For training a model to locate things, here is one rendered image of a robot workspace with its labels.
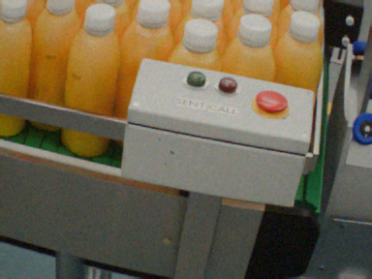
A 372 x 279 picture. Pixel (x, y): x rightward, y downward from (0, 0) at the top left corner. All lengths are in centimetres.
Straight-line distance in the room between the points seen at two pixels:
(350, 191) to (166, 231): 27
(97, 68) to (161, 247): 27
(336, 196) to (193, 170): 34
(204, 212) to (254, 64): 19
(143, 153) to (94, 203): 23
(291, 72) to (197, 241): 25
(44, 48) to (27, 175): 18
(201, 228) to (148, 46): 23
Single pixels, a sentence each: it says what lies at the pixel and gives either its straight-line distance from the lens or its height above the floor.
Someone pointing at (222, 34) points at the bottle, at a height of 106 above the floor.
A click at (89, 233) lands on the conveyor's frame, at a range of 155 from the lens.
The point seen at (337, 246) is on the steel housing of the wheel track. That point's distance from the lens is 168.
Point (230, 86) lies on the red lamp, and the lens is 130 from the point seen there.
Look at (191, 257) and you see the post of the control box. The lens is 144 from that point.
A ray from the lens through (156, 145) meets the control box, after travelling 129.
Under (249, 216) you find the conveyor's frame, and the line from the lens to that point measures 148.
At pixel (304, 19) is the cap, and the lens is 147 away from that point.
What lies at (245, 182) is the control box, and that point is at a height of 103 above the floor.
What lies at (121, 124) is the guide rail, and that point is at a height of 98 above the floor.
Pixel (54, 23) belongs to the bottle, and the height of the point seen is 107.
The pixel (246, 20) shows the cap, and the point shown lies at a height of 111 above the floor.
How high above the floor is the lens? 185
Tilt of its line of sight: 35 degrees down
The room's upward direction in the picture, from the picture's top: 10 degrees clockwise
